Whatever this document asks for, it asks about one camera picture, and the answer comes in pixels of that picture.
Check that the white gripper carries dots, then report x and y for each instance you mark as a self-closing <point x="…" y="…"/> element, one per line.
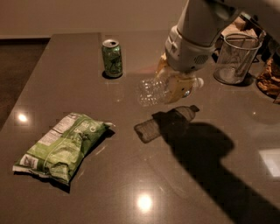
<point x="185" y="57"/>

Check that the clear plastic water bottle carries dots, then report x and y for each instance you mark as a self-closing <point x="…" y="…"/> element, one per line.
<point x="151" y="92"/>

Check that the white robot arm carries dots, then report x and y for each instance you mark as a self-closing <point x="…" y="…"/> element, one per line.
<point x="191" y="41"/>

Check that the green soda can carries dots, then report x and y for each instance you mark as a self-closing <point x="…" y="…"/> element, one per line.
<point x="112" y="58"/>

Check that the clear glass jar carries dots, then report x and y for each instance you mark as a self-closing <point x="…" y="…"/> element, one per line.
<point x="236" y="56"/>

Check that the brown snack pile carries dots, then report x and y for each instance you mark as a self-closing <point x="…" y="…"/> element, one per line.
<point x="268" y="81"/>

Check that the green chip bag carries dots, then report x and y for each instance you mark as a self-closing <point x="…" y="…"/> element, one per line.
<point x="58" y="154"/>

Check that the black wire basket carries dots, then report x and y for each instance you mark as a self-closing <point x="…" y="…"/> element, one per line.
<point x="241" y="25"/>

